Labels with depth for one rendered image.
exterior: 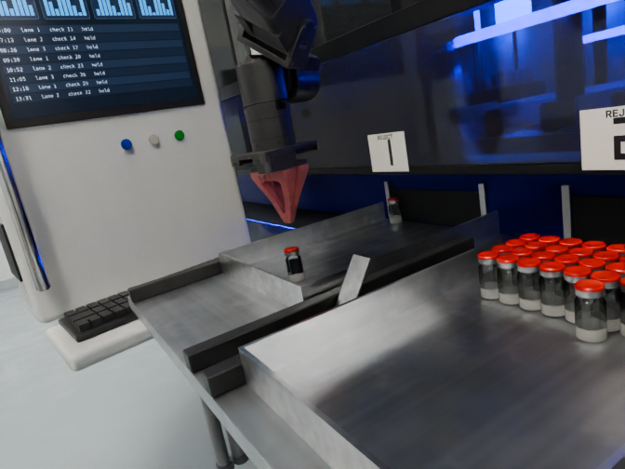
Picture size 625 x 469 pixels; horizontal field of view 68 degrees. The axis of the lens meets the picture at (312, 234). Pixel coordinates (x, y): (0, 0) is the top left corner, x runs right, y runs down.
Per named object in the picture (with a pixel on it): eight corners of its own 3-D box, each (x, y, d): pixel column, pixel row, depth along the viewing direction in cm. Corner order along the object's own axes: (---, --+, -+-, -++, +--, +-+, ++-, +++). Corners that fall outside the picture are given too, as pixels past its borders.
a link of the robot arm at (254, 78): (223, 60, 56) (260, 48, 53) (258, 60, 62) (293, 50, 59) (235, 117, 58) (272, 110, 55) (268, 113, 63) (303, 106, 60)
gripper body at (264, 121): (321, 153, 61) (312, 96, 60) (264, 168, 54) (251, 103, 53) (287, 156, 66) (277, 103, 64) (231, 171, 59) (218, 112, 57)
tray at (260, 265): (384, 219, 90) (381, 201, 89) (499, 234, 68) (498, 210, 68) (222, 274, 74) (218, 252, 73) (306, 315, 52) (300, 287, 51)
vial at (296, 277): (299, 275, 65) (294, 247, 64) (308, 278, 63) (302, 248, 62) (286, 281, 64) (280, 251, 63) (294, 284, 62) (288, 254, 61)
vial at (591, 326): (585, 328, 39) (582, 276, 38) (613, 336, 37) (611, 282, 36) (569, 338, 38) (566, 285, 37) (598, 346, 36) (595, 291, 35)
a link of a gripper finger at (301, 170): (319, 218, 61) (306, 147, 59) (281, 234, 56) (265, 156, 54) (284, 217, 66) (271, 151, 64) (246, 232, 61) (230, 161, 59)
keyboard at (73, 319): (238, 258, 111) (236, 248, 111) (272, 265, 100) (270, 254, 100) (59, 325, 87) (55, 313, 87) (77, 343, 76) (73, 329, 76)
